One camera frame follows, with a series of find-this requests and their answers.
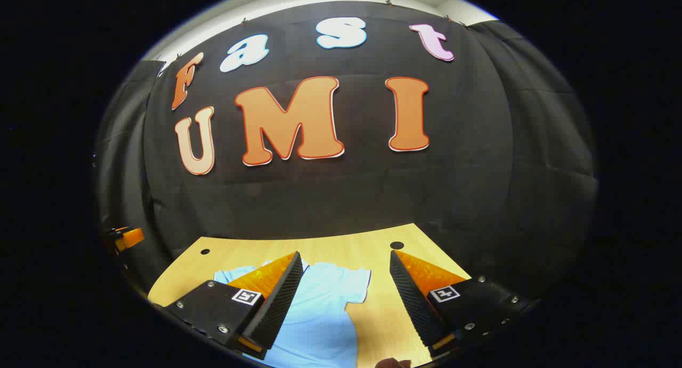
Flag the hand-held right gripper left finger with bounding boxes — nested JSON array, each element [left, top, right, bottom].
[[151, 251, 304, 361]]

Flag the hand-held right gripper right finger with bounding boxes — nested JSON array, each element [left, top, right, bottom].
[[389, 250, 539, 358]]

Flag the light blue T-shirt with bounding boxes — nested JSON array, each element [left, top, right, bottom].
[[213, 259, 372, 368]]

